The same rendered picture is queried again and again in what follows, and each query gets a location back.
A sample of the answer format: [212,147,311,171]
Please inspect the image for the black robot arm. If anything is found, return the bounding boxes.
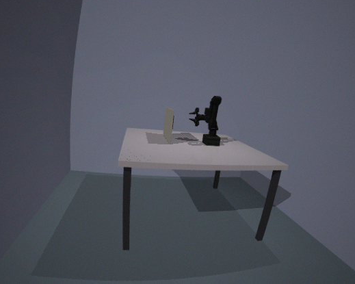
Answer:
[204,96,222,137]

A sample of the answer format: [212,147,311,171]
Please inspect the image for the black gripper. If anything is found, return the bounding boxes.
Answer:
[189,107,205,127]

